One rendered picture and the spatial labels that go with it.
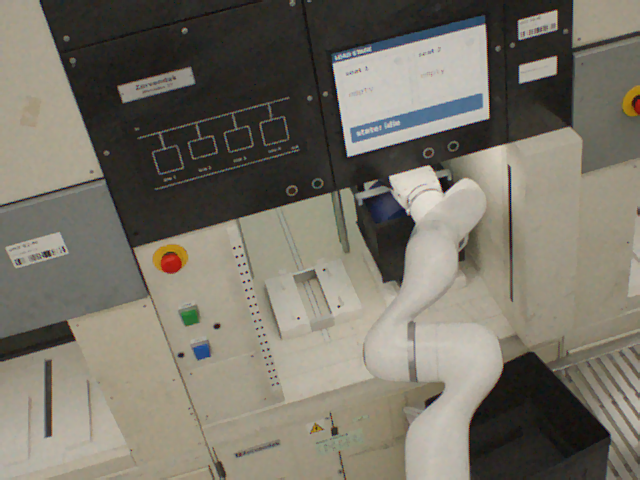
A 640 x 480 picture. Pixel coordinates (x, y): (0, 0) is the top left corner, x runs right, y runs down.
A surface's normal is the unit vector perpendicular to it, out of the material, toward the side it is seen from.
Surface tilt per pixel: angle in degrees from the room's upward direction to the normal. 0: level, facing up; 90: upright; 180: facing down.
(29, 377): 0
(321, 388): 0
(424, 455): 32
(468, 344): 23
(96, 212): 90
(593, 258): 90
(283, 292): 0
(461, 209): 44
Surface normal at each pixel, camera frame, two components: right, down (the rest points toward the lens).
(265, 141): 0.24, 0.58
